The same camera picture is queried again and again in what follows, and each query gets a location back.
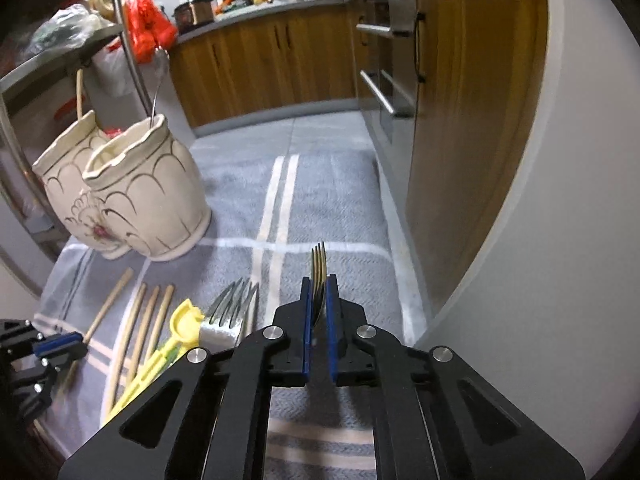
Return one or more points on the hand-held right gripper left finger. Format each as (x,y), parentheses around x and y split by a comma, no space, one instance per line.
(306,332)

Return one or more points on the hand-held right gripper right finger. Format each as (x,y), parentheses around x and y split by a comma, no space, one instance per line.
(331,340)

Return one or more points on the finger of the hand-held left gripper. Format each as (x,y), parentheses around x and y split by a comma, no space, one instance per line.
(57,345)
(30,385)

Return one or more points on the silver metal fork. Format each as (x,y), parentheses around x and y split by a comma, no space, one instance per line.
(248,310)
(225,305)

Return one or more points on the wooden chopstick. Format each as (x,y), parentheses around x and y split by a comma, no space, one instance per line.
(129,335)
(107,307)
(79,95)
(146,322)
(162,312)

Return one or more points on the gold metal fork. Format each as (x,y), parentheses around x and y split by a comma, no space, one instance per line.
(318,265)

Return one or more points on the yellow green plastic utensil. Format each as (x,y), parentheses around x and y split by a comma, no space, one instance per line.
(167,353)

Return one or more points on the yellow plastic spoon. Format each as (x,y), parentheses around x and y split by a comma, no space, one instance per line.
(185,320)

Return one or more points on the cream ceramic double utensil holder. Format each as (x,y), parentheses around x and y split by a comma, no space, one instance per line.
(150,195)

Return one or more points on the grey striped mat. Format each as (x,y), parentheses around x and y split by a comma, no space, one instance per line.
(325,200)

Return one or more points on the wide wooden base cabinet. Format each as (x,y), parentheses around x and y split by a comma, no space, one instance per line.
(465,135)

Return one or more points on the long wooden base cabinet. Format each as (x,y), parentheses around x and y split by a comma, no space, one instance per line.
(260,65)

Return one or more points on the white plastic bag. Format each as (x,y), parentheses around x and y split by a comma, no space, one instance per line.
(112,72)

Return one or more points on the narrow wooden base cabinet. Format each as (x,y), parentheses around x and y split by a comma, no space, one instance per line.
(362,50)

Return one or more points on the clear plastic bag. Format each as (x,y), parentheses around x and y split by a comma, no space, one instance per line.
(60,25)

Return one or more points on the built-in steel oven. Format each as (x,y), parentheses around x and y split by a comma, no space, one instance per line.
(400,15)

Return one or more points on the red plastic bag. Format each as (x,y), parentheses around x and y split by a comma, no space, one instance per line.
(147,25)

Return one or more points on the orange plastic item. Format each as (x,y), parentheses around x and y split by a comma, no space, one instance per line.
(227,2)

